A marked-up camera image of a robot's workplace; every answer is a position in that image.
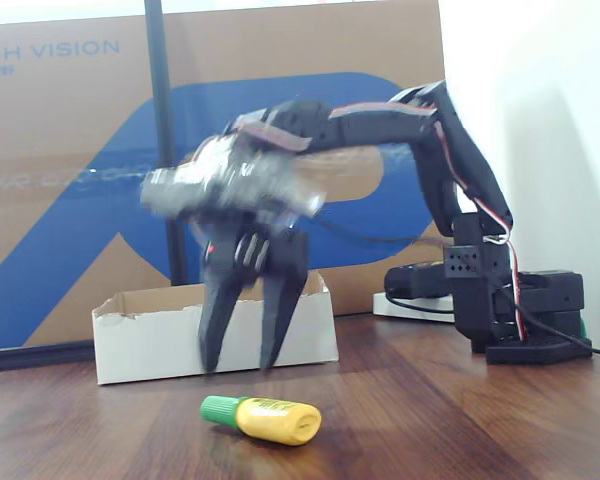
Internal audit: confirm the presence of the yellow bottle with green cap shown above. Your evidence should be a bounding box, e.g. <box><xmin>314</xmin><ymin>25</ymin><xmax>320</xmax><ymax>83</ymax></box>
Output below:
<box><xmin>199</xmin><ymin>394</ymin><xmax>324</xmax><ymax>448</ymax></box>

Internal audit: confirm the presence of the white open cardboard box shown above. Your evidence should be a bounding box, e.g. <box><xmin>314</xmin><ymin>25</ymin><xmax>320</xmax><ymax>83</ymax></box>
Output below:
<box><xmin>91</xmin><ymin>271</ymin><xmax>340</xmax><ymax>385</ymax></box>

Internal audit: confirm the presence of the white power strip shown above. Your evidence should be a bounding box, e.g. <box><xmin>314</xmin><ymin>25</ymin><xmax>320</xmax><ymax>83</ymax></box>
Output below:
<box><xmin>372</xmin><ymin>292</ymin><xmax>456</xmax><ymax>325</ymax></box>

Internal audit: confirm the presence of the black power adapter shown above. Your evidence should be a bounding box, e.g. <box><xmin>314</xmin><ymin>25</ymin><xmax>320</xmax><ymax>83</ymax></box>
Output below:
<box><xmin>383</xmin><ymin>263</ymin><xmax>454</xmax><ymax>302</ymax></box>

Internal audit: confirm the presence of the black upright pole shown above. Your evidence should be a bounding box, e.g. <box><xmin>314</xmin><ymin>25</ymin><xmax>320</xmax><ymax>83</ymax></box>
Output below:
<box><xmin>143</xmin><ymin>0</ymin><xmax>190</xmax><ymax>287</ymax></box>

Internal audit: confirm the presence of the black flat base bar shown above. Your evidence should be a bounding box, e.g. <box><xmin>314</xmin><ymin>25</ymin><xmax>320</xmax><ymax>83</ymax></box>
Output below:
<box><xmin>0</xmin><ymin>340</ymin><xmax>97</xmax><ymax>374</ymax></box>

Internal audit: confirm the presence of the large brown blue-printed carton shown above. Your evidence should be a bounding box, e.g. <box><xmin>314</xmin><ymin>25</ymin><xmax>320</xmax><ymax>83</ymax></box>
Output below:
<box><xmin>0</xmin><ymin>0</ymin><xmax>454</xmax><ymax>351</ymax></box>

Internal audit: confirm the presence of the tape-wrapped black camera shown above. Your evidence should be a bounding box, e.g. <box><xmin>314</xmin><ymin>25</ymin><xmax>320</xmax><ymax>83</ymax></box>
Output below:
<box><xmin>139</xmin><ymin>134</ymin><xmax>330</xmax><ymax>222</ymax></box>

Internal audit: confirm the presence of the black adapter cable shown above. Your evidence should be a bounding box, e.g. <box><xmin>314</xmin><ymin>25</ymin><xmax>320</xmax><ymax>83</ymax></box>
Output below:
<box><xmin>383</xmin><ymin>292</ymin><xmax>455</xmax><ymax>317</ymax></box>

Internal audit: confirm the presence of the red white servo wire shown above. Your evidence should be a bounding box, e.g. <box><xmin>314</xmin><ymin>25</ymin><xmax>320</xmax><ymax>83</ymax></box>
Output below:
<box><xmin>432</xmin><ymin>119</ymin><xmax>530</xmax><ymax>344</ymax></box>

